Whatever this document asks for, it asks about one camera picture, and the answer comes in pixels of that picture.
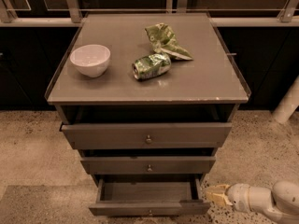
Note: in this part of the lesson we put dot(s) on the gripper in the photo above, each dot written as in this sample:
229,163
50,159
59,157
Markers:
239,196

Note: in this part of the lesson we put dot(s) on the grey bottom drawer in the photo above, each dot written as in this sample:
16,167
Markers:
149,196

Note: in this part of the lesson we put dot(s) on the grey drawer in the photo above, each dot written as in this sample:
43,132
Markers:
149,196
146,135
148,165

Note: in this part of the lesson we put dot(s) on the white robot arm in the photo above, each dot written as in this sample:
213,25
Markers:
279,204

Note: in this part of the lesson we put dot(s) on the grey middle drawer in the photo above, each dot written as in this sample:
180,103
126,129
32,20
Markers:
148,165

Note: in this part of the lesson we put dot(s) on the grey drawer cabinet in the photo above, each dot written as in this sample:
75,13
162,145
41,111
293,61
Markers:
207,89

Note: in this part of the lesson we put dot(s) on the grey top drawer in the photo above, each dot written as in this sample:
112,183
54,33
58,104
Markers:
146,135

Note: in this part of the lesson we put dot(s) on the white pillar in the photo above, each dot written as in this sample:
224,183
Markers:
288,104

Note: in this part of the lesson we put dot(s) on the crushed green soda can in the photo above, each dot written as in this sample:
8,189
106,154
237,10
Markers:
151,66

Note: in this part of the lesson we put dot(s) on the green chip bag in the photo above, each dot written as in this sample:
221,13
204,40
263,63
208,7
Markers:
163,39

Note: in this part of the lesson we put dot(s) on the white ceramic bowl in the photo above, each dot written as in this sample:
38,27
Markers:
91,60

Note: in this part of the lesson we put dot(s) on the metal window railing frame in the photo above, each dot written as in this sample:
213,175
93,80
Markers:
223,13

